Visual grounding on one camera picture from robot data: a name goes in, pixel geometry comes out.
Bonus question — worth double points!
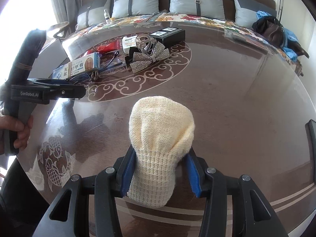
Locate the small white lotion bottle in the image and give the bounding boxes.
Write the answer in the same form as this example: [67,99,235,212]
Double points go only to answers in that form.
[104,9,111,25]

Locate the grey pillow far right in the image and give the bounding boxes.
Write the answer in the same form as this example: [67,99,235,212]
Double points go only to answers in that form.
[234,0,276,29]

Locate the floral bed cover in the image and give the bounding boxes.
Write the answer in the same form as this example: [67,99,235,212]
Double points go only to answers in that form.
[61,9,304,77]

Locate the black handbag strap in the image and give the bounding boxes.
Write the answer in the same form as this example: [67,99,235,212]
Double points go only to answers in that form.
[50,21,71,40]

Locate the clear plastic packet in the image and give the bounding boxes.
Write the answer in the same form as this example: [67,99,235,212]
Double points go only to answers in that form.
[224,28,276,55]

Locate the clear plastic claw clip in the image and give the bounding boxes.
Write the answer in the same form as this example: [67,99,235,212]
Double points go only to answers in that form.
[135,34,156,55]

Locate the black soap box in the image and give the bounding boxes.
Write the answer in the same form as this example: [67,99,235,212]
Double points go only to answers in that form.
[150,27,186,48]

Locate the grey pillow far left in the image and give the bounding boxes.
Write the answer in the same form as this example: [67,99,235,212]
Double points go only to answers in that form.
[75,0,111,31]

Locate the red candy-shaped packet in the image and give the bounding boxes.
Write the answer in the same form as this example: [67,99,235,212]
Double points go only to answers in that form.
[85,40,120,55]

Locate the grey pillow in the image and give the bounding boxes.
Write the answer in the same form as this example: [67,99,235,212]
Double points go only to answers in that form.
[75,0,111,31]
[234,0,276,29]
[169,0,225,19]
[112,0,159,19]

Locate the cream knitted hat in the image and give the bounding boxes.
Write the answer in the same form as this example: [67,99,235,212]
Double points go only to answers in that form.
[127,96,195,208]

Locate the rhinestone bow hair clip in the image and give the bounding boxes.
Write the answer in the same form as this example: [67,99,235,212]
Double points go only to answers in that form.
[125,42,170,73]

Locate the grey curtain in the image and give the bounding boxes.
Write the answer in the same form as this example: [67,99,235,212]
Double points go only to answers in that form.
[48,0,83,29]

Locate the person's left hand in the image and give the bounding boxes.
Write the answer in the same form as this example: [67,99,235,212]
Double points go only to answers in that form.
[1,113,34,155]

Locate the white sunscreen bottle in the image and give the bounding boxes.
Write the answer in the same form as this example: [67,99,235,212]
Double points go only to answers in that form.
[122,35,137,54]

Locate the dark clothes and bag pile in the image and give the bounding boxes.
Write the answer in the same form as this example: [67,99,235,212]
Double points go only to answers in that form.
[252,11,309,62]

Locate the blue white medicine box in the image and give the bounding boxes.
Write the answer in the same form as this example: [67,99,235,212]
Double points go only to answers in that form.
[52,53,100,80]

